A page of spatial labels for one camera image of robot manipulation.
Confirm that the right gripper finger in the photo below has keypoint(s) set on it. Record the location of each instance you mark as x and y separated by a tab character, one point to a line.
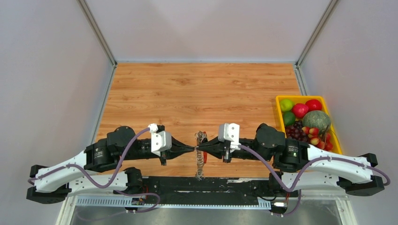
207	144
215	153

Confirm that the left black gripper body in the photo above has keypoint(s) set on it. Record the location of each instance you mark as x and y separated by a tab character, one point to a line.
165	155

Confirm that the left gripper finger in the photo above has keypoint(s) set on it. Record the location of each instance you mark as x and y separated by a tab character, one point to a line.
182	151
178	144

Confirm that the red handled metal key organizer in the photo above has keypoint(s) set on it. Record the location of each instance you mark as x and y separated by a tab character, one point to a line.
200	156

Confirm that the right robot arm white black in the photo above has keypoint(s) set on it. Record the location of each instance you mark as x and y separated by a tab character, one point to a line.
296	165

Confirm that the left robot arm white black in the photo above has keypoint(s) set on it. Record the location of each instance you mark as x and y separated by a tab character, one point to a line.
98	167

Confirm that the purple grape bunch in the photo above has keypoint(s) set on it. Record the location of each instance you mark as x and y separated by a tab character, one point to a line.
298	131

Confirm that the dark green lime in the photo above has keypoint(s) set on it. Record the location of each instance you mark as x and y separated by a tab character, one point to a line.
288	118

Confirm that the light green apple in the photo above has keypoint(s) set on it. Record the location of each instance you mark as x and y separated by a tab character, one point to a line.
286	105

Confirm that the red apple left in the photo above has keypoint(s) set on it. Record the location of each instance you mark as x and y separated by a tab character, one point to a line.
300	110

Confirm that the red apple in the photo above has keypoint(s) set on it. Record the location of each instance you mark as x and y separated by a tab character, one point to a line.
300	110
314	105

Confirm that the small red peaches cluster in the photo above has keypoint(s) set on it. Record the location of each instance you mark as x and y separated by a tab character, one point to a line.
313	136

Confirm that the green netted melon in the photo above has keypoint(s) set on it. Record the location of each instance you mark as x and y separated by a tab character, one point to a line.
317	119

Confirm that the red apple right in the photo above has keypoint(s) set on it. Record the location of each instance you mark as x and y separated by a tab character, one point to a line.
314	105

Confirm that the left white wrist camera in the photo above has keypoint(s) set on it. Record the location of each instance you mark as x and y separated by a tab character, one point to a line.
161	140

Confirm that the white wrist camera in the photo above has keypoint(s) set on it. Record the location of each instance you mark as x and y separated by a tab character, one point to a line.
161	140
230	132

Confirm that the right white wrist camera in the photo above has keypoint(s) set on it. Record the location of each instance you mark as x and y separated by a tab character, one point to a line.
230	132

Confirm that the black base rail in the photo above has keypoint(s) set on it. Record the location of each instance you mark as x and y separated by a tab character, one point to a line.
208	191

